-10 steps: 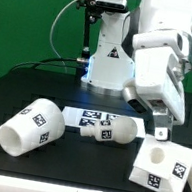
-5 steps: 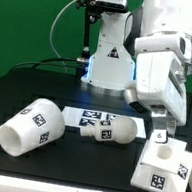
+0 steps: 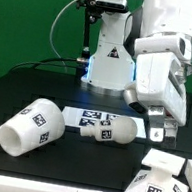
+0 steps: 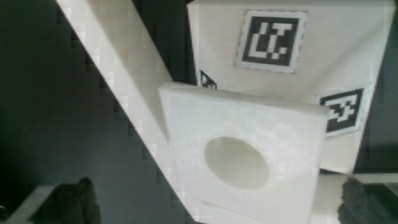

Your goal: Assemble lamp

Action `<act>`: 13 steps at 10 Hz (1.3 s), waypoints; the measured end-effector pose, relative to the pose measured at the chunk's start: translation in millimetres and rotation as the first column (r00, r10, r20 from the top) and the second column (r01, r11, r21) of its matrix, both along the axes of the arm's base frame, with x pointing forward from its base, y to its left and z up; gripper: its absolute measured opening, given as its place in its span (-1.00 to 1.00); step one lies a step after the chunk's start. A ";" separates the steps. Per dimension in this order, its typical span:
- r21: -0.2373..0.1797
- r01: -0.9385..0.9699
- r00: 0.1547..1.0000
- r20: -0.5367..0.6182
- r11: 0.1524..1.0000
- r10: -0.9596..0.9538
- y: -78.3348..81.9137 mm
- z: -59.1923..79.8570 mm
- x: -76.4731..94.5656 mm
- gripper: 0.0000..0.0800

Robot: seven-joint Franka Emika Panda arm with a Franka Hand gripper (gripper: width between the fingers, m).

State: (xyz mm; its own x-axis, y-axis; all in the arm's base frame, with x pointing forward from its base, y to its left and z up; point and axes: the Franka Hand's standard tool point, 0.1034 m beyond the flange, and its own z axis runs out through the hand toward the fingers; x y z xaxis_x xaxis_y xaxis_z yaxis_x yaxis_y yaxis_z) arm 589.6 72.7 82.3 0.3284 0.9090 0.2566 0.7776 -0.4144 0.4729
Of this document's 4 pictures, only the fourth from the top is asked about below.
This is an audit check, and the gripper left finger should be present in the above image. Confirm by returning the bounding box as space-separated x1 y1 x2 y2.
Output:
0 178 102 224

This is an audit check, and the white lamp base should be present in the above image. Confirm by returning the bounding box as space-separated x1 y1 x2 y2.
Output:
56 0 397 224

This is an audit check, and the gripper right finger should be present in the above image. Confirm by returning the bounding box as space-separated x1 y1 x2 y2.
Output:
338 178 398 224

